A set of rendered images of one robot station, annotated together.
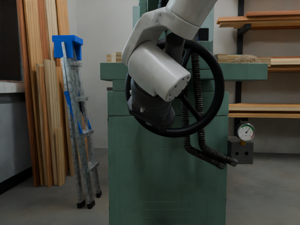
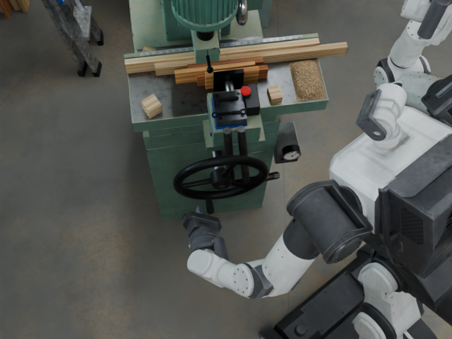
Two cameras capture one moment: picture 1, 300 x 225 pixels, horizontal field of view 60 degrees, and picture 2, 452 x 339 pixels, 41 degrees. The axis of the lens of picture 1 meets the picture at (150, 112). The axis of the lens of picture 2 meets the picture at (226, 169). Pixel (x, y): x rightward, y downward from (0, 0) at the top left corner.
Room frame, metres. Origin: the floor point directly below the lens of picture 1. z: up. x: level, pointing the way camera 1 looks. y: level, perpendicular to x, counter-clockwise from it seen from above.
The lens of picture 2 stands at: (0.06, 0.03, 2.49)
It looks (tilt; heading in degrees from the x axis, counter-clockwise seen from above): 66 degrees down; 350
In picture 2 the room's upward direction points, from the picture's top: 3 degrees clockwise
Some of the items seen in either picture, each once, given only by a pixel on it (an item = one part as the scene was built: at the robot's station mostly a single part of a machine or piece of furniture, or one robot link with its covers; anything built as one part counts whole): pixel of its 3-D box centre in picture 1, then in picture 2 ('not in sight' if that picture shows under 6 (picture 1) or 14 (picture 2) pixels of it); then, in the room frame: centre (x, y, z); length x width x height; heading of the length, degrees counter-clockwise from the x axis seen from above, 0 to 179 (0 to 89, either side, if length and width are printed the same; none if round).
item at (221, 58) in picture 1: (220, 59); (274, 95); (0.97, -0.26, 0.92); 0.04 x 0.04 x 0.03; 7
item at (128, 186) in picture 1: (161, 183); (202, 118); (1.22, -0.06, 0.36); 0.58 x 0.45 x 0.71; 2
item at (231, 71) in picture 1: (182, 72); (228, 100); (0.99, -0.12, 0.87); 0.61 x 0.30 x 0.06; 92
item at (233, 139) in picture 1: (236, 149); (285, 143); (0.96, -0.33, 0.58); 0.12 x 0.08 x 0.08; 2
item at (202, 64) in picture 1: (186, 57); (233, 117); (0.91, -0.12, 0.91); 0.15 x 0.14 x 0.09; 92
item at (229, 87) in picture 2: not in sight; (229, 89); (0.98, -0.12, 0.95); 0.09 x 0.07 x 0.09; 92
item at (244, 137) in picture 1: (244, 134); (290, 152); (0.89, -0.33, 0.65); 0.06 x 0.04 x 0.08; 92
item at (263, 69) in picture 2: not in sight; (232, 75); (1.04, -0.14, 0.92); 0.22 x 0.02 x 0.05; 92
